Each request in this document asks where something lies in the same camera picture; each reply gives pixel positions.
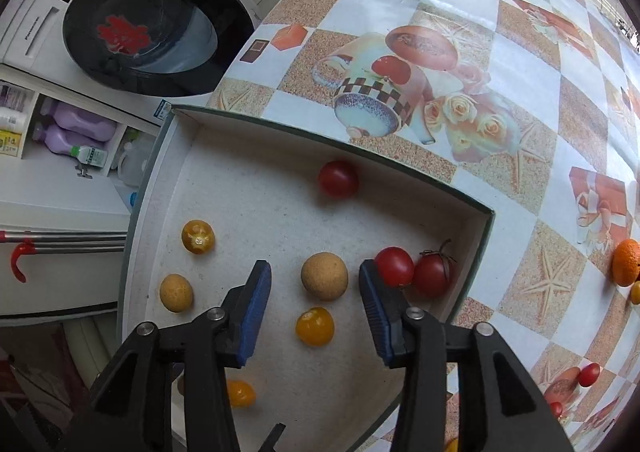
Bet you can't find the red tomato with stem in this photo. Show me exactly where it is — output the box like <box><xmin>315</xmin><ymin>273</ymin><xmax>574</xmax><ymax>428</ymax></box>
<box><xmin>412</xmin><ymin>238</ymin><xmax>457</xmax><ymax>299</ymax></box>

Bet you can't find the red cherry tomato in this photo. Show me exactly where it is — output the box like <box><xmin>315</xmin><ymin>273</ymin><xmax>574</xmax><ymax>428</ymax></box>
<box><xmin>577</xmin><ymin>362</ymin><xmax>601</xmax><ymax>388</ymax></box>
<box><xmin>374</xmin><ymin>246</ymin><xmax>414</xmax><ymax>288</ymax></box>

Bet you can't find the yellow cherry tomato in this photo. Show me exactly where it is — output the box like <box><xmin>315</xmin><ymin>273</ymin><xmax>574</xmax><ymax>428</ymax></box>
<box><xmin>295</xmin><ymin>307</ymin><xmax>335</xmax><ymax>347</ymax></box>

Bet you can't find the yellow tomato in tray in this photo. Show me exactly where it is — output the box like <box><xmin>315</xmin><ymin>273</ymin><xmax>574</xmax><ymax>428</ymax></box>
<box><xmin>181</xmin><ymin>219</ymin><xmax>216</xmax><ymax>255</ymax></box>

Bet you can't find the small orange mandarin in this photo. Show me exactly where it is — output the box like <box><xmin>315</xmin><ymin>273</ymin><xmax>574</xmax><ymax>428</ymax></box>
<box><xmin>611</xmin><ymin>238</ymin><xmax>640</xmax><ymax>287</ymax></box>

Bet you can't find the white tray green rim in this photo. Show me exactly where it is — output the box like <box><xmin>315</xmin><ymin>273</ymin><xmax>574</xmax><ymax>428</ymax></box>
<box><xmin>119</xmin><ymin>106</ymin><xmax>495</xmax><ymax>451</ymax></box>

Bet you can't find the red tomato in tray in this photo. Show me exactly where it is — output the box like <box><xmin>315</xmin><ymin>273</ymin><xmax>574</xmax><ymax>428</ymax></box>
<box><xmin>318</xmin><ymin>160</ymin><xmax>360</xmax><ymax>198</ymax></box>

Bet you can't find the purple detergent bottle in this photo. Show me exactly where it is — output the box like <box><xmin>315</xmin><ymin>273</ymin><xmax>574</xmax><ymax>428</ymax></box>
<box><xmin>40</xmin><ymin>98</ymin><xmax>117</xmax><ymax>142</ymax></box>

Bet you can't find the white washing machine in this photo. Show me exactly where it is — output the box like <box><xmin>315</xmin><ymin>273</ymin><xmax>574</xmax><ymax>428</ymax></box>
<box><xmin>1</xmin><ymin>0</ymin><xmax>266</xmax><ymax>124</ymax></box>

